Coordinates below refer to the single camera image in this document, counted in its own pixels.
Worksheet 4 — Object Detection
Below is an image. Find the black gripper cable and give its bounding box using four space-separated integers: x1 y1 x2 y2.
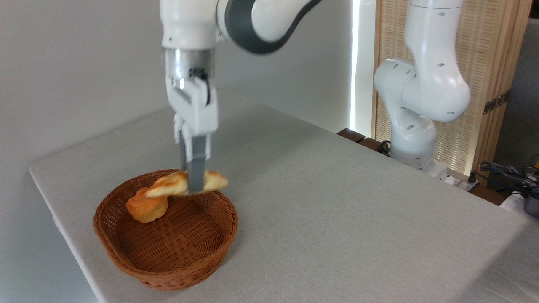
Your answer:
189 67 211 106

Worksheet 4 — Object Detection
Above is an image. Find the dark wooden furniture edge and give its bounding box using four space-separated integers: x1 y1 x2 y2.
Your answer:
337 128 392 156

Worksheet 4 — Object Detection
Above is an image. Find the round orange bread bun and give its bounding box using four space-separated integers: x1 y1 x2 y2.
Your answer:
125 187 169 223

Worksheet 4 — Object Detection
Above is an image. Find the bundle of dark cables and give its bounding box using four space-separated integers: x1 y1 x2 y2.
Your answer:
478 156 539 199

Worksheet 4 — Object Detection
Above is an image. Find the metal screen hinge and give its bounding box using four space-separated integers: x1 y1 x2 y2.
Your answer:
483 90 511 115

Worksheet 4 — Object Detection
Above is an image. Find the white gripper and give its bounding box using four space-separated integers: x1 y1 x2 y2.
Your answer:
165 76 219 195

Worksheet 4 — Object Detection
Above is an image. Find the brown wicker basket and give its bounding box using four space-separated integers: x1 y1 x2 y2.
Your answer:
93 169 239 291

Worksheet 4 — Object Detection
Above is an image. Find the long striped bread loaf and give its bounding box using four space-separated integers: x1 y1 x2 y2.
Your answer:
144 170 229 198

